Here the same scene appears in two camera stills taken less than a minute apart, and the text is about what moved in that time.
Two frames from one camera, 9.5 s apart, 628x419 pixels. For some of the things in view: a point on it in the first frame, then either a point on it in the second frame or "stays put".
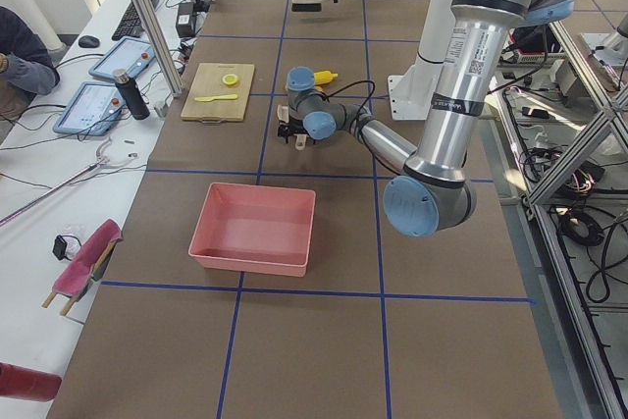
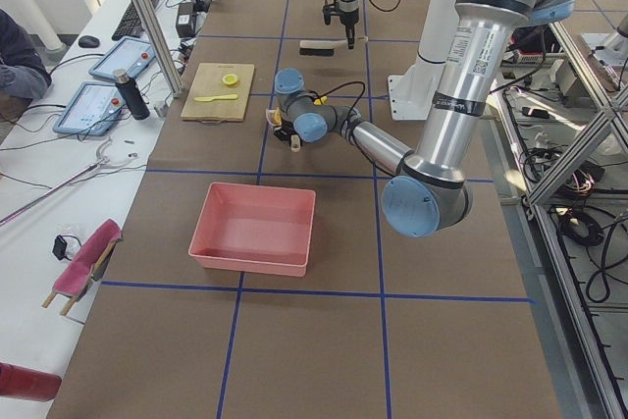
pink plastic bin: [255, 230] stays put
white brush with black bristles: [314, 4] -> [325, 48]
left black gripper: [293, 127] stays put
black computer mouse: [88, 41] stays put
